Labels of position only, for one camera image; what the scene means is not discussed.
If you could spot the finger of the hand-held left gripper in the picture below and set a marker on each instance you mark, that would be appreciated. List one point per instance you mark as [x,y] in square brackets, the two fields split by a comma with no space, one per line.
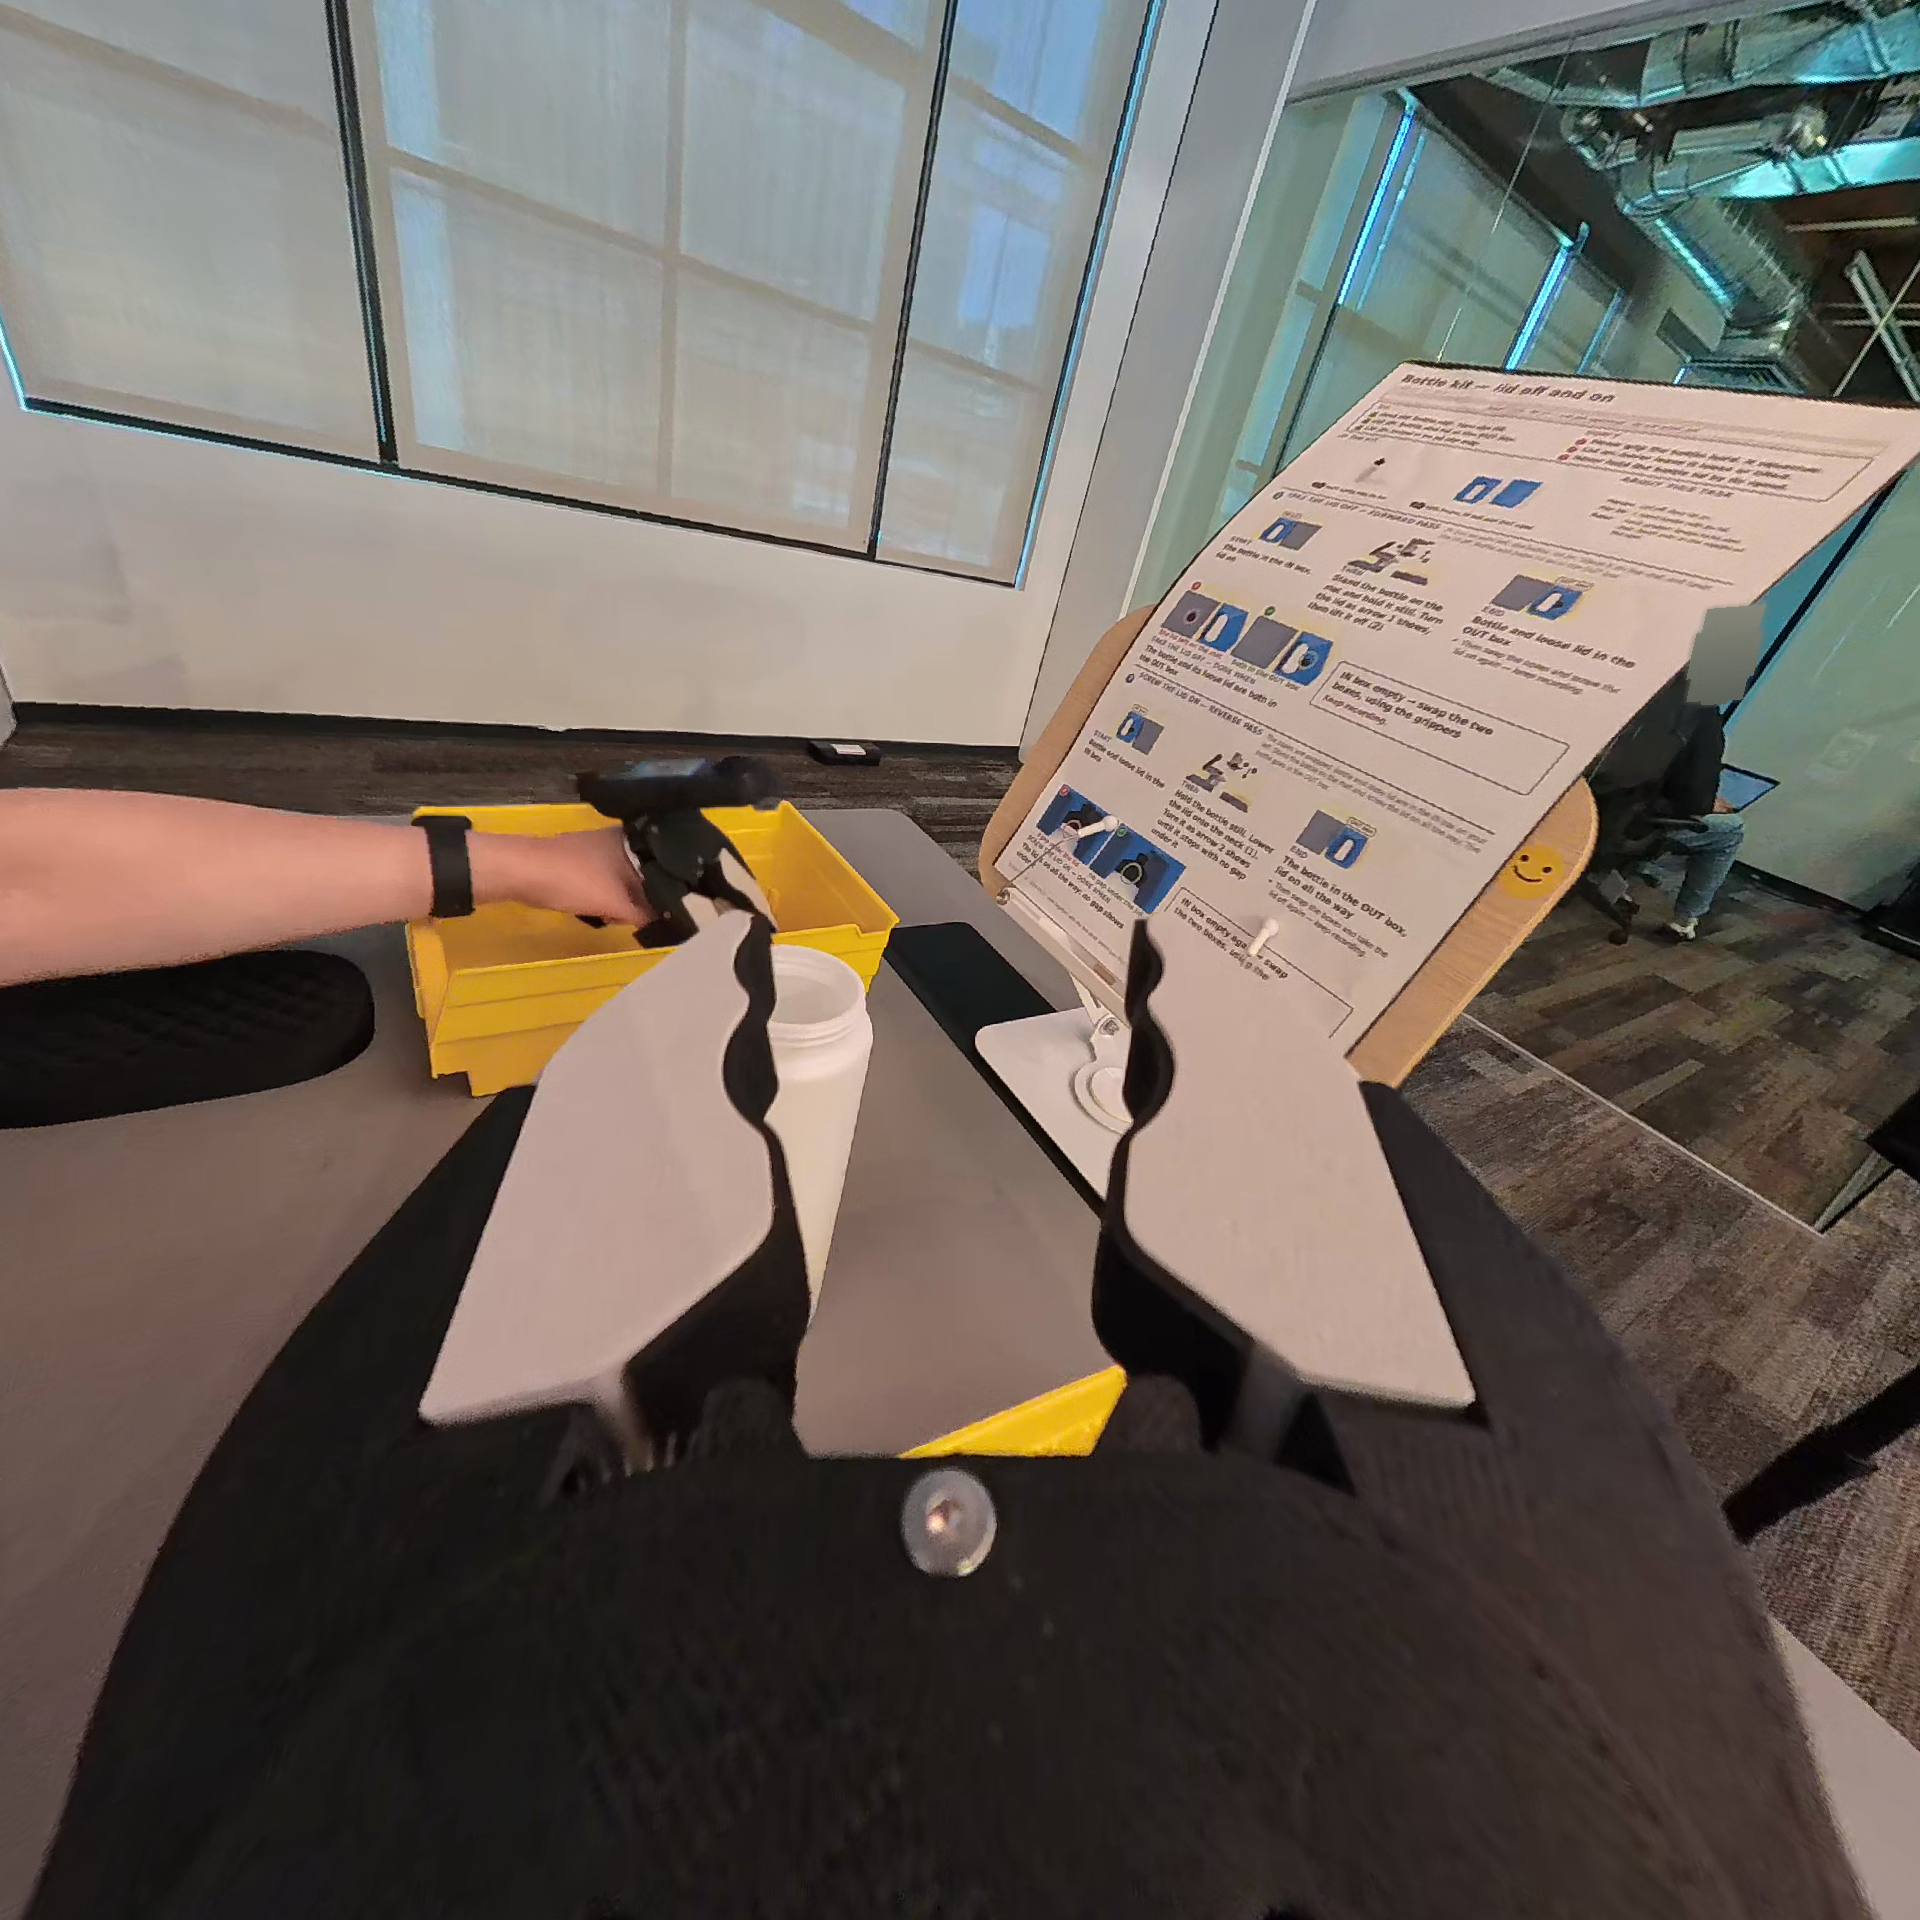
[739,892]

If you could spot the large window with blinds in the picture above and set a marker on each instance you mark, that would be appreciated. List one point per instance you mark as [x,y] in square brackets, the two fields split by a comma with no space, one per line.
[598,270]

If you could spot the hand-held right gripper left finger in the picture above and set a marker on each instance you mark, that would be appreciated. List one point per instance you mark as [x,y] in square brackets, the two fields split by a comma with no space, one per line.
[616,1198]

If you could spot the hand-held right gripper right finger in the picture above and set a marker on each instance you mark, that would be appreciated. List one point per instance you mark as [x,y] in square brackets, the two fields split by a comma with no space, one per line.
[1305,1229]

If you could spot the white plastic bottle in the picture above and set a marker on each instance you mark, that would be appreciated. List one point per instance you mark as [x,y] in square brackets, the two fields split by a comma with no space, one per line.
[825,1111]

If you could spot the metal ventilation duct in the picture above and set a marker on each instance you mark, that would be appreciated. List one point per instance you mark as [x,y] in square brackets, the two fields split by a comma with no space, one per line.
[1708,240]

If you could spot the person's left forearm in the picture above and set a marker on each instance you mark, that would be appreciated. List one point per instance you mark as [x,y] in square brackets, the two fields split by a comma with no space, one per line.
[195,887]

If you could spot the black mesh wrist pad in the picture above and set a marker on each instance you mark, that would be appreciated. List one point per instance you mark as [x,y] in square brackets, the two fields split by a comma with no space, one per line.
[182,1036]

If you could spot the yellow plastic bin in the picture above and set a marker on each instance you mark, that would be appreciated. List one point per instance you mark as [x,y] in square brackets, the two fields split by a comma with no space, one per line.
[494,989]
[1035,1418]

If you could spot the yellow smiley sticker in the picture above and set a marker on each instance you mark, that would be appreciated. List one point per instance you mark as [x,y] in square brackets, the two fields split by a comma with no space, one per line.
[1531,872]

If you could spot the person's left hand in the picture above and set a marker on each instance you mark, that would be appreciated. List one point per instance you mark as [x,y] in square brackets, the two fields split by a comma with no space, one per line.
[555,877]

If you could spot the small black floor box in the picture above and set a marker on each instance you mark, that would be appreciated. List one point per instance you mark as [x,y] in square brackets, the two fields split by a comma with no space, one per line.
[845,752]

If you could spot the printed instruction sheet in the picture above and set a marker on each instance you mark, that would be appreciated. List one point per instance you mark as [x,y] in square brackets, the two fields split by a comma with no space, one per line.
[1424,675]

